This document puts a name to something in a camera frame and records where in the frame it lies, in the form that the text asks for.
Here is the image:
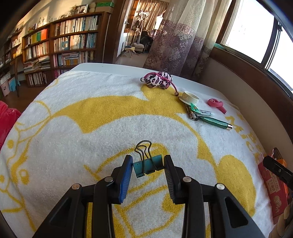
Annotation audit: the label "wooden headboard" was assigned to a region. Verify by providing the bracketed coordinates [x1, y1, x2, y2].
[210, 47, 292, 128]

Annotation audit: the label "wooden bookshelf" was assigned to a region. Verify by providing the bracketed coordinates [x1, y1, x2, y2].
[1, 12, 110, 87]

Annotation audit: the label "purple patterned curtain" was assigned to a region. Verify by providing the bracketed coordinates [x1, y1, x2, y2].
[144, 0, 230, 81]

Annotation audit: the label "black lighter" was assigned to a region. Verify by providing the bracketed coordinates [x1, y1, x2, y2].
[186, 106, 199, 121]

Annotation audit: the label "teal binder clip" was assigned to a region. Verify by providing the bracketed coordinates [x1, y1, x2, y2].
[133, 140, 164, 178]

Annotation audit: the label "red storage box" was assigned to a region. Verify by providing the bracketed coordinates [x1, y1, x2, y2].
[258, 148, 292, 226]

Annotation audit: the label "white yellow towel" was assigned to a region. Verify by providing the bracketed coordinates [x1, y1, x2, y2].
[1, 71, 273, 237]

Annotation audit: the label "green cosmetic tube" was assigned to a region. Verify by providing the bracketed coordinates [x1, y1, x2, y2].
[199, 116, 233, 130]

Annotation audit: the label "green white small tube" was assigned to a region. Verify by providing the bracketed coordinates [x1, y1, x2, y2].
[190, 103, 213, 116]

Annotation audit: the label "pink leopard plush hair tie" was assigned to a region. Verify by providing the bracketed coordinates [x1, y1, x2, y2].
[140, 71, 180, 96]

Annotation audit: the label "wooden door frame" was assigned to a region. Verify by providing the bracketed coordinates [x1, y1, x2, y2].
[112, 1, 135, 64]

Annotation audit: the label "stacked boxes on shelf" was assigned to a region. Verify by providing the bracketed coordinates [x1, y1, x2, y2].
[95, 1, 116, 14]

